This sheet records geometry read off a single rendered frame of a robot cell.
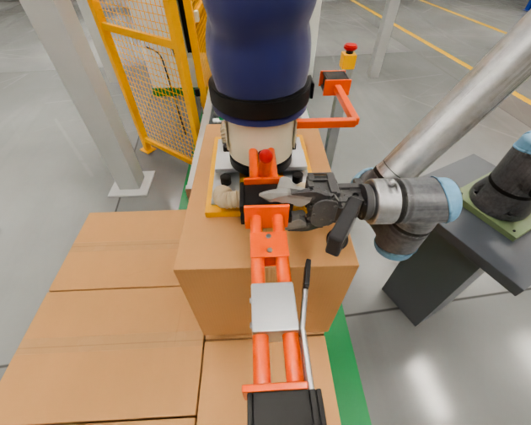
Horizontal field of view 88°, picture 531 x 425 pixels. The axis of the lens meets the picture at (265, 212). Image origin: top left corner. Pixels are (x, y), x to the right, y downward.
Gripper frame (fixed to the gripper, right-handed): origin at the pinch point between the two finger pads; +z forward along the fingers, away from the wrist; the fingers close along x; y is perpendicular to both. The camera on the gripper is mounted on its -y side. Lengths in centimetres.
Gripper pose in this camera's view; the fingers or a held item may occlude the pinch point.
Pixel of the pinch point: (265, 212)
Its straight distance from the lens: 51.3
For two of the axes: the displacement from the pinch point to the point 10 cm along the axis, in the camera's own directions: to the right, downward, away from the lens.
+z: -10.0, 0.3, -0.3
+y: -0.4, -7.3, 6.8
